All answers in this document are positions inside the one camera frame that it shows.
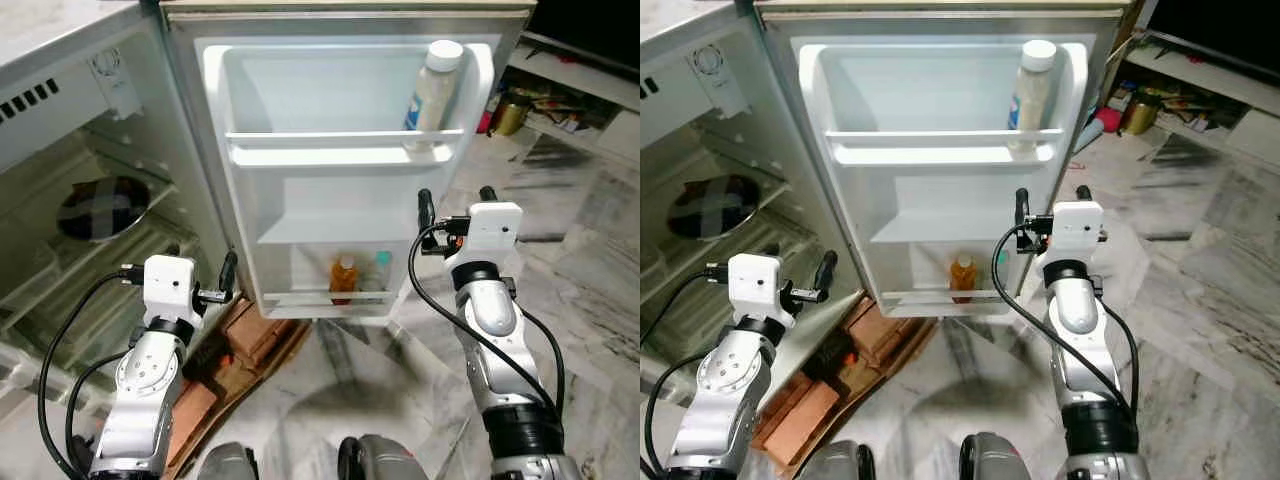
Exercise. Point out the dark round plate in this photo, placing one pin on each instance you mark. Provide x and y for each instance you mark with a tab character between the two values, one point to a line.
712	207
103	208

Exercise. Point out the grey robot right leg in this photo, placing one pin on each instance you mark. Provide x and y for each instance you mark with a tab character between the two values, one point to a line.
1000	458
385	458

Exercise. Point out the white capped cloudy bottle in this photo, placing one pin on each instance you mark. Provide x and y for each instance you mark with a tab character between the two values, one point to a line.
435	90
1032	90

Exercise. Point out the grey fridge cabinet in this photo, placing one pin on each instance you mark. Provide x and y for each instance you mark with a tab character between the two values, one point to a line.
60	25
680	20

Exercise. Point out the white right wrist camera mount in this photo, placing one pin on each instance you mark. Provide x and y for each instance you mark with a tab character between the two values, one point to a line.
1078	228
495	228

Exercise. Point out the clear fridge shelf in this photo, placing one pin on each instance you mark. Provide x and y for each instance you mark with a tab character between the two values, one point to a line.
700	280
110	280

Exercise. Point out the small black gadget red dot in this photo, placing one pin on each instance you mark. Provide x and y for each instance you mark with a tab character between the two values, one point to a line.
828	355
207	357

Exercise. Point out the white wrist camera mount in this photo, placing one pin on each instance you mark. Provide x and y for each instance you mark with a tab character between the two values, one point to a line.
495	228
1078	228
168	288
755	285

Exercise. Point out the grey robot leg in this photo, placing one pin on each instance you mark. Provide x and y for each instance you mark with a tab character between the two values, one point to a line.
385	458
835	462
228	463
1000	458

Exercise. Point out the white low cabinet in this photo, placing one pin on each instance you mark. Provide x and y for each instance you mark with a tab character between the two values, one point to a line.
600	110
1230	100

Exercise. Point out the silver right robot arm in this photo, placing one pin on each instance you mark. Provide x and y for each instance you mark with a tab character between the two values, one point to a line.
1078	310
490	310

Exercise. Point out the black television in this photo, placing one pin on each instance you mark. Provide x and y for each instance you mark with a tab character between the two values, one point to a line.
590	30
1215	30

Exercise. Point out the orange drink bottle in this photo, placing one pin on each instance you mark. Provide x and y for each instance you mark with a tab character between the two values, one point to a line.
963	281
343	282

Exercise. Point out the grey freezer compartment flap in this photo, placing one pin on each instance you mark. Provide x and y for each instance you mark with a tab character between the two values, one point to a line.
45	125
665	95

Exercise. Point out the golden metal can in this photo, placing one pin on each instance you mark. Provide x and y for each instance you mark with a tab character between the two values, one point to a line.
1138	116
508	117

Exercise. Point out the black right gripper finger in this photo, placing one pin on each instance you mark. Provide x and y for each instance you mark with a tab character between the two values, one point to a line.
1083	193
1022	205
425	207
488	194

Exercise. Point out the grey robot left leg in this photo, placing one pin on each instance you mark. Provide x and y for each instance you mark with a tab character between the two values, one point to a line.
835	462
228	463

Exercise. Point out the white thermostat dial panel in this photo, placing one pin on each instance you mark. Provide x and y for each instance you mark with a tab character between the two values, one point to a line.
113	85
715	80

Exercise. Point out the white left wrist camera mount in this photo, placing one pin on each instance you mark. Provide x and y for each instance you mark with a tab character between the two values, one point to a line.
168	288
755	285

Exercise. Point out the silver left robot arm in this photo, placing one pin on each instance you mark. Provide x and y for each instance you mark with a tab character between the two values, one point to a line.
725	375
140	380

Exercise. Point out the teal capped clear bottle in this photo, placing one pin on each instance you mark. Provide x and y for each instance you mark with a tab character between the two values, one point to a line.
379	275

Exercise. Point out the pink bottle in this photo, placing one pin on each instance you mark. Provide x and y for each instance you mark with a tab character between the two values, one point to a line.
1107	119
485	121

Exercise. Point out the grey fridge door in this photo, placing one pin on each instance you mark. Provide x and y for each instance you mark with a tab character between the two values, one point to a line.
330	90
920	90

